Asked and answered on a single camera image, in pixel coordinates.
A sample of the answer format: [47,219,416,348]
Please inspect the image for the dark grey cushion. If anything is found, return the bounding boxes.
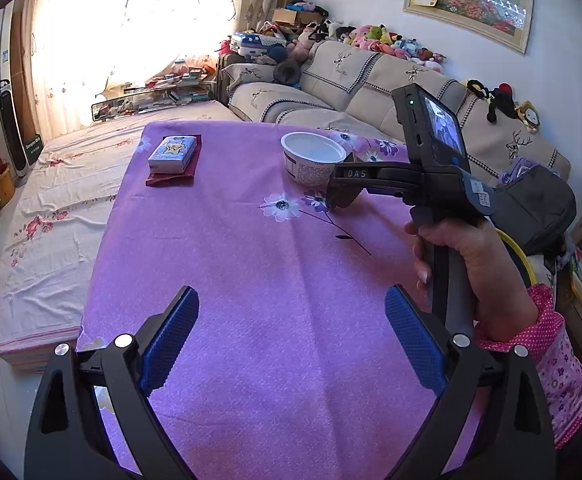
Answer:
[275,59,303,89]

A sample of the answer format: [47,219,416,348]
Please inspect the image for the cardboard box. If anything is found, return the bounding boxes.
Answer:
[272,8,313,29]

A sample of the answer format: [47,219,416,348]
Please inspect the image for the blue tissue packet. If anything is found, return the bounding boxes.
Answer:
[147,136,198,173]

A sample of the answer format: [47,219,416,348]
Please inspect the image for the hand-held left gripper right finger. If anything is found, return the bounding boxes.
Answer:
[384,284,557,480]

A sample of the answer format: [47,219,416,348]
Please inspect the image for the row of plush toys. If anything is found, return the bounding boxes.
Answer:
[320,20,448,74]

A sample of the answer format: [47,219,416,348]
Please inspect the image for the black red plush toy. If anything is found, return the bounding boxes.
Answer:
[465,78,518,122]

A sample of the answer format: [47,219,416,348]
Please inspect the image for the white tower fan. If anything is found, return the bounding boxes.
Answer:
[0,78,30,187]

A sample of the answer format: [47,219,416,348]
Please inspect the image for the blue bin with yellow rim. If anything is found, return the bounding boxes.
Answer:
[494,227,538,289]

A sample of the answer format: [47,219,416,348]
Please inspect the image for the blue starred storage box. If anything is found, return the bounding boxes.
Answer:
[230,31,273,59]

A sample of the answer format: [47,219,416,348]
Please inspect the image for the grey backpack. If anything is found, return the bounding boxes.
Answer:
[494,164,578,257]

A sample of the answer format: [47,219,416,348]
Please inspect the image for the sheer white curtain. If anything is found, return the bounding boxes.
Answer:
[18,0,292,128]

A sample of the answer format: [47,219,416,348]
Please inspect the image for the purple floral tablecloth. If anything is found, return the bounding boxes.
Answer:
[76,120,489,480]

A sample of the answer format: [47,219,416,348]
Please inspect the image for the person's right forearm pink sleeve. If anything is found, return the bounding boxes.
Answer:
[474,284,582,451]

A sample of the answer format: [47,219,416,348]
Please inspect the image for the purple cloth bag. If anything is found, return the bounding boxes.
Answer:
[500,156,543,186]

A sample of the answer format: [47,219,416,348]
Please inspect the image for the yellow white plush toy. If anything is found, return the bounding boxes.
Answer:
[516,101,542,134]

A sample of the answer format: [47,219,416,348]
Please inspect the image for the cluttered glass table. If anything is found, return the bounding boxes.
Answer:
[90,71,218,122]

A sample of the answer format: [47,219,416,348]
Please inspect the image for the dark red cloth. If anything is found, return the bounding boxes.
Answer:
[144,134,203,187]

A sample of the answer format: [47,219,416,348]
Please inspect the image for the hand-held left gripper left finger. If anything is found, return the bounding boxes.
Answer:
[23,285,200,480]

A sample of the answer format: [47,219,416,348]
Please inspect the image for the small green sign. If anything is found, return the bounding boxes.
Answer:
[23,132,46,166]

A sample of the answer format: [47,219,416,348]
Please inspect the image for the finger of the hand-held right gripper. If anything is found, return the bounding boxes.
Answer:
[324,179,372,214]

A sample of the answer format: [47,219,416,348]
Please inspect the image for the person's right hand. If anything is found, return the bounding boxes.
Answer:
[404,216,540,344]

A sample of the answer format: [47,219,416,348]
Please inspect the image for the floral sheet mattress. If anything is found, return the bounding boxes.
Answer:
[0,101,244,363]

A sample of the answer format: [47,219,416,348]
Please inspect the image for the white round cup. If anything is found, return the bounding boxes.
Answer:
[280,131,348,187]

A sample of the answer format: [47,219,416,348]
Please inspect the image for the beige sofa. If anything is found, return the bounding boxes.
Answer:
[218,40,572,183]

